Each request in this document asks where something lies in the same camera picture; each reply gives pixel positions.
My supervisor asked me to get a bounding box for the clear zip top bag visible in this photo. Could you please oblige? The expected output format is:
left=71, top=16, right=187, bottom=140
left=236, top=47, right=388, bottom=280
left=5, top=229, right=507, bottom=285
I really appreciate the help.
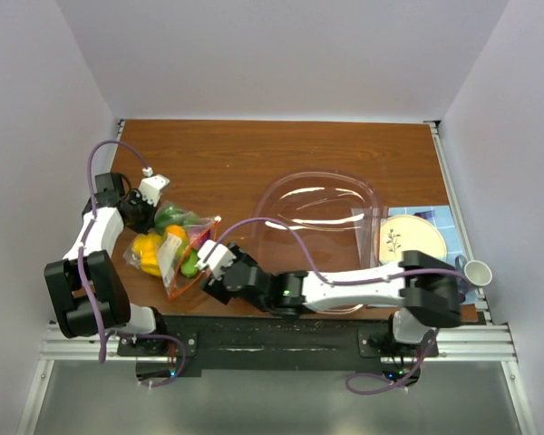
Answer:
left=123, top=202, right=221, bottom=300

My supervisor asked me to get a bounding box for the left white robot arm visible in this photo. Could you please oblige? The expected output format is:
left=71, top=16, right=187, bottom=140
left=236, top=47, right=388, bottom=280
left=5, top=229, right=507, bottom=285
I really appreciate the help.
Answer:
left=44, top=169, right=170, bottom=361

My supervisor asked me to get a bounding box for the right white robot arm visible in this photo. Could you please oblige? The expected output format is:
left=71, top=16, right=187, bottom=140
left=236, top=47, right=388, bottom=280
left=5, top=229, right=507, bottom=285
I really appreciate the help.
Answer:
left=197, top=241, right=462, bottom=356

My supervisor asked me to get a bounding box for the green fake vegetable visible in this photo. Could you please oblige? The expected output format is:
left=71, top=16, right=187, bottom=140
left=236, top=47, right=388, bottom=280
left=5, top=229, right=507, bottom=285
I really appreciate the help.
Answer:
left=155, top=205, right=199, bottom=280

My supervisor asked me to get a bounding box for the yellow fake bell pepper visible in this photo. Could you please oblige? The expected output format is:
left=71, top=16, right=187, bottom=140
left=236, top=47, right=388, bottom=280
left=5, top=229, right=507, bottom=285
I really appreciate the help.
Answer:
left=131, top=225, right=189, bottom=277

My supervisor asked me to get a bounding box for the purple fake onion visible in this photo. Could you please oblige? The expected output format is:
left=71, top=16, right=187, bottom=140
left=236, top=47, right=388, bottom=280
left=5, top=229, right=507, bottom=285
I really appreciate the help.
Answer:
left=186, top=225, right=211, bottom=250

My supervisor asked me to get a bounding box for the clear pink plastic tray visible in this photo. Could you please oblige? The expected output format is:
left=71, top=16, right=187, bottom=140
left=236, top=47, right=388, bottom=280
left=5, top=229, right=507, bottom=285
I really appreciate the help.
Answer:
left=248, top=169, right=383, bottom=274

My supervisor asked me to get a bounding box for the cream floral plate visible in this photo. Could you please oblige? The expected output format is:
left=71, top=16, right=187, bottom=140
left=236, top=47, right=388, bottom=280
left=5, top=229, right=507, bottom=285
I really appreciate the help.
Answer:
left=378, top=215, right=448, bottom=264

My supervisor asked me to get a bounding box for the purple plastic fork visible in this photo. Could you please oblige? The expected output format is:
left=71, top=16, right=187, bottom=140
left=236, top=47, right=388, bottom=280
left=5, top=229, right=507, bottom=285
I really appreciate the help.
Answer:
left=414, top=209, right=435, bottom=219

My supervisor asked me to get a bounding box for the blue checkered placemat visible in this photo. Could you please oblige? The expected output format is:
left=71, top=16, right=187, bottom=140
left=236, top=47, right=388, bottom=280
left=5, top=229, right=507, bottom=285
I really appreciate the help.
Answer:
left=365, top=205, right=481, bottom=309

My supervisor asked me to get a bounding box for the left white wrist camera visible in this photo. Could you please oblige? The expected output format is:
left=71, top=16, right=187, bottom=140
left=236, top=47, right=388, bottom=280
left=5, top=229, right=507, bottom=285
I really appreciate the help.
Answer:
left=138, top=167, right=170, bottom=207

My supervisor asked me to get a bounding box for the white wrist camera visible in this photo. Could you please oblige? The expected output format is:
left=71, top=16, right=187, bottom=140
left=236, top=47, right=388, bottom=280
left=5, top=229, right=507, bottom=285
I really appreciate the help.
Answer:
left=138, top=167, right=170, bottom=207
left=196, top=240, right=237, bottom=279

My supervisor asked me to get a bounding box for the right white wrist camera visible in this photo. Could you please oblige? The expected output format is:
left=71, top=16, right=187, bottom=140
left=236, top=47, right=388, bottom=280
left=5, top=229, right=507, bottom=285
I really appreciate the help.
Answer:
left=196, top=240, right=237, bottom=279

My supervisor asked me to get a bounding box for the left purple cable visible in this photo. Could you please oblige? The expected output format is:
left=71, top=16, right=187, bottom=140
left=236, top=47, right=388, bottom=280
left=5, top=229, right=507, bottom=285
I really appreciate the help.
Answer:
left=76, top=140, right=185, bottom=387

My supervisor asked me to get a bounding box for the purple cable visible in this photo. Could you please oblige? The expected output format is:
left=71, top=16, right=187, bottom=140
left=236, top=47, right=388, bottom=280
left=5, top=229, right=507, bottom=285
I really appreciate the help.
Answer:
left=76, top=140, right=185, bottom=387
left=212, top=217, right=475, bottom=396

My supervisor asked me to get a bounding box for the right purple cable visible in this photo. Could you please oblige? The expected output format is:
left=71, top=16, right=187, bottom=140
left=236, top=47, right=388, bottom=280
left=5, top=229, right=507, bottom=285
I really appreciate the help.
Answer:
left=212, top=217, right=475, bottom=396

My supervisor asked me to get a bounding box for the white blue-handled mug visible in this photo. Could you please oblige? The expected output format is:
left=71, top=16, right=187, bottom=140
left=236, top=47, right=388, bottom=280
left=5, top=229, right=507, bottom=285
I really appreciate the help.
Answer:
left=454, top=255, right=493, bottom=289

